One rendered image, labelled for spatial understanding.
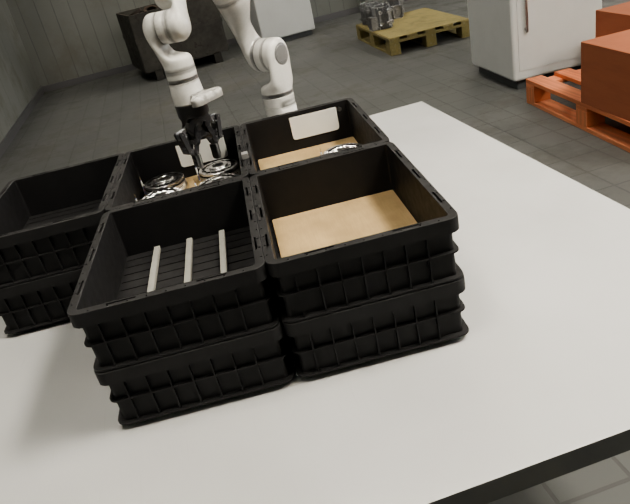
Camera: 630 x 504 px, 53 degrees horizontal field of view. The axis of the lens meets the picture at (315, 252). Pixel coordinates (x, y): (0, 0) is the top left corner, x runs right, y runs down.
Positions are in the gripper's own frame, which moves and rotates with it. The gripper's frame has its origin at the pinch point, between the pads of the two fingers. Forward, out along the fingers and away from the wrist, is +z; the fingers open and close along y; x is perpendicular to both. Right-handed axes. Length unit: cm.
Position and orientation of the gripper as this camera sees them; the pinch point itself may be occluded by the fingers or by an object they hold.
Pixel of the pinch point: (207, 157)
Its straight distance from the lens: 158.6
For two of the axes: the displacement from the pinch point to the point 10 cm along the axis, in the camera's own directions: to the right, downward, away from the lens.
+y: -5.7, 5.0, -6.5
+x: 8.0, 1.4, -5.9
